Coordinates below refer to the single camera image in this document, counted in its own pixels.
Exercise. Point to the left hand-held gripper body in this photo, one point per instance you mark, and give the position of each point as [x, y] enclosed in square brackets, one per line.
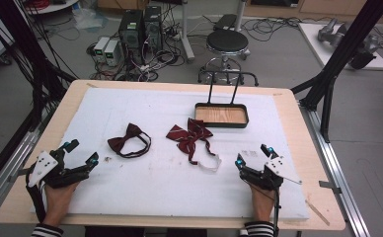
[59, 176]

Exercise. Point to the person's left hand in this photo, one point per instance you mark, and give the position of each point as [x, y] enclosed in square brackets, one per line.
[59, 200]

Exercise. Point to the striped dark red bow tie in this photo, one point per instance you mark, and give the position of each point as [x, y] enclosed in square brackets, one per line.
[188, 136]

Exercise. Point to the thin wooden stick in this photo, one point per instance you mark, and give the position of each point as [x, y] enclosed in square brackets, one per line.
[318, 213]

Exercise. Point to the black rack with wooden tray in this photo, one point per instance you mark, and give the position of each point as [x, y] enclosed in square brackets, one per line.
[221, 115]

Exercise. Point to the black round stool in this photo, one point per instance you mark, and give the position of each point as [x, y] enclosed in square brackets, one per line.
[227, 41]

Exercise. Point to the clear plastic bag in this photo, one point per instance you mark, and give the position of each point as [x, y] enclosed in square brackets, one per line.
[89, 18]

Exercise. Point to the white power supply box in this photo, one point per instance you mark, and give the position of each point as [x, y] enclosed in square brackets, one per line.
[100, 47]
[112, 52]

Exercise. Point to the white round table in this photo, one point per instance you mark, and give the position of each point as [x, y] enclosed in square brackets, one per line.
[53, 6]

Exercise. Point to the black computer tower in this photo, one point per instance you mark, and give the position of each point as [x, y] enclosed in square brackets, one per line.
[131, 36]
[153, 29]

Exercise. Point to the black metal frame stand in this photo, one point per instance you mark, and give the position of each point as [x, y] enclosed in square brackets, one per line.
[25, 49]
[344, 49]

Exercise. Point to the flat black box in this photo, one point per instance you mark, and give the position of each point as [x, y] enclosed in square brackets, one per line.
[225, 21]

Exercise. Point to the white floor board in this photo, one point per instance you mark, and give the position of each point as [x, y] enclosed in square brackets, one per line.
[321, 49]

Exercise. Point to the aluminium rail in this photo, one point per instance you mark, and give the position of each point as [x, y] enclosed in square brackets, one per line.
[8, 171]
[337, 171]

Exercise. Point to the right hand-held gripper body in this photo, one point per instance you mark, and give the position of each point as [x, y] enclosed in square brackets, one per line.
[265, 176]

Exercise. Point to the person's right hand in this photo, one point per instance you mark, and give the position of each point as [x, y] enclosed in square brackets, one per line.
[262, 204]

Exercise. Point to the plain dark red bow tie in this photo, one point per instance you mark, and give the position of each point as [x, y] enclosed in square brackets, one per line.
[122, 141]

